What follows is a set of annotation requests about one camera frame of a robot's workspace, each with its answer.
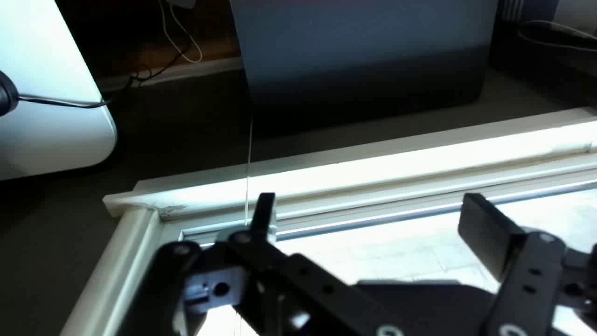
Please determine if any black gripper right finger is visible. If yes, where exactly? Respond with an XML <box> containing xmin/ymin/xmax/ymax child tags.
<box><xmin>457</xmin><ymin>192</ymin><xmax>597</xmax><ymax>336</ymax></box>

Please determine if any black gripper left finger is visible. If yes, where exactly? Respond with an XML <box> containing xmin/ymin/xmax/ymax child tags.
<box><xmin>226</xmin><ymin>192</ymin><xmax>399</xmax><ymax>336</ymax></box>

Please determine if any dark grey side table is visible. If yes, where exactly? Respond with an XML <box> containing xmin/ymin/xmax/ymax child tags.
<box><xmin>229</xmin><ymin>0</ymin><xmax>498</xmax><ymax>118</ymax></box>

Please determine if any white window frame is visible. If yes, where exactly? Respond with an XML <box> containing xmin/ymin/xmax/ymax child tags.
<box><xmin>60</xmin><ymin>106</ymin><xmax>597</xmax><ymax>336</ymax></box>

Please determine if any white cable on floor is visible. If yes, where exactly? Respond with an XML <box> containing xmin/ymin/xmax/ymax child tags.
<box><xmin>158</xmin><ymin>0</ymin><xmax>205</xmax><ymax>65</ymax></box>

